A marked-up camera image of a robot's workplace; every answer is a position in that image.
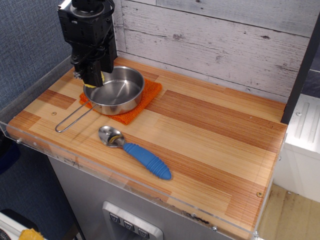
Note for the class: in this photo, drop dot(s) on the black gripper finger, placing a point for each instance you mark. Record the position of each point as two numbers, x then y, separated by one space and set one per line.
83 69
106 62

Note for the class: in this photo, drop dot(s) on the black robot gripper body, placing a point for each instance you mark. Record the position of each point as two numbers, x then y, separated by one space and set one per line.
85 26

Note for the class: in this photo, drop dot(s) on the yellow plastic corn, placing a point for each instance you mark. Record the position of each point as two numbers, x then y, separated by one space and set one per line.
94 80

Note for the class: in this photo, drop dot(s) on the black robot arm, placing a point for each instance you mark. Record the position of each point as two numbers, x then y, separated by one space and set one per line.
87 26

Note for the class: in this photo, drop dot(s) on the stainless steel pot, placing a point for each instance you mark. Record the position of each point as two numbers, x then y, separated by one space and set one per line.
120 93

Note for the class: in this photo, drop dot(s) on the orange knitted cloth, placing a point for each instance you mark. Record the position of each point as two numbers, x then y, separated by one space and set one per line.
151 90

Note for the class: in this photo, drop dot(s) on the clear acrylic table guard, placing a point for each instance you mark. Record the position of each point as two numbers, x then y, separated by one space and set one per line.
220 144

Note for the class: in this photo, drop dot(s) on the silver button control panel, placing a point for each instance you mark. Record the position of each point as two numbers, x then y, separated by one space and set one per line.
123 225

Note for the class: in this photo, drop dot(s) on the yellow black object bottom left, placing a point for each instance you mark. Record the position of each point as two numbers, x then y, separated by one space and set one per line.
27 234

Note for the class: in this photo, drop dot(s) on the white aluminium side block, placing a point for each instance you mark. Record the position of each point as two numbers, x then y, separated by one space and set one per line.
304 127

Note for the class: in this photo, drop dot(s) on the blue handled metal spoon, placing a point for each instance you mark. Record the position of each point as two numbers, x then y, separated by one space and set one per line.
113 138

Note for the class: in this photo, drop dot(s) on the dark right vertical post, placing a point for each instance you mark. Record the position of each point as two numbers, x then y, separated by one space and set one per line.
302 73

